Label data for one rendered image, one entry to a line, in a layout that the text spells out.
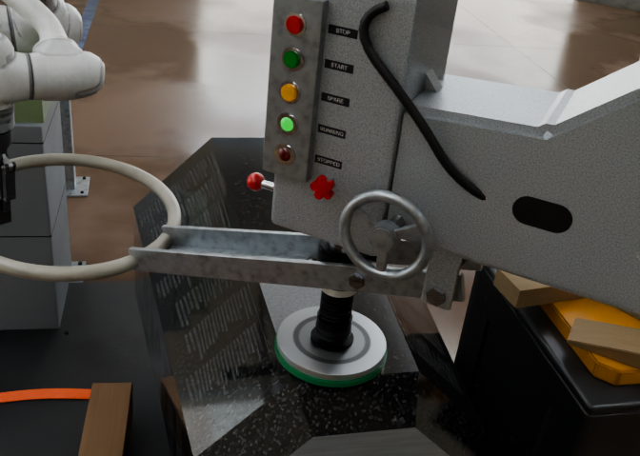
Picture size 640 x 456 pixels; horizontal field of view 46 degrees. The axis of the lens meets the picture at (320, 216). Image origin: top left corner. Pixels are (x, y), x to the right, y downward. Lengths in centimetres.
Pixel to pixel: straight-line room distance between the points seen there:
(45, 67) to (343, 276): 82
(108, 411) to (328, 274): 119
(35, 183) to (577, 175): 188
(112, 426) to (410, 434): 110
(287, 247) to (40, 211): 131
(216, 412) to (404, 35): 83
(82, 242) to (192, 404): 189
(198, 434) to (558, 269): 77
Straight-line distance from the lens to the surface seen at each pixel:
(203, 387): 160
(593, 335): 176
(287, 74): 113
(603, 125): 104
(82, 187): 383
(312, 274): 134
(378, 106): 110
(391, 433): 144
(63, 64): 176
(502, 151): 108
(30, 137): 251
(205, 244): 159
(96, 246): 336
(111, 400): 240
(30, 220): 265
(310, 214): 122
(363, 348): 146
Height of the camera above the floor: 176
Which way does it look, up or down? 29 degrees down
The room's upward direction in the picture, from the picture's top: 6 degrees clockwise
